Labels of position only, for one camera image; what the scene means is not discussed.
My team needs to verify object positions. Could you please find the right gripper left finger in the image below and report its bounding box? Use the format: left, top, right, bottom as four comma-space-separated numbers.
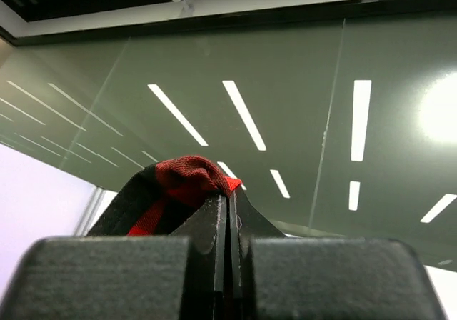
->
1, 196, 227, 319

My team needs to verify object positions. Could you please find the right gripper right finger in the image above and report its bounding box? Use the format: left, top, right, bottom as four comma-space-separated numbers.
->
228, 189, 446, 319

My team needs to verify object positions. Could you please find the red black plaid shirt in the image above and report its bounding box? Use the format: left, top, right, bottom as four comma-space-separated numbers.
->
87, 156, 241, 236

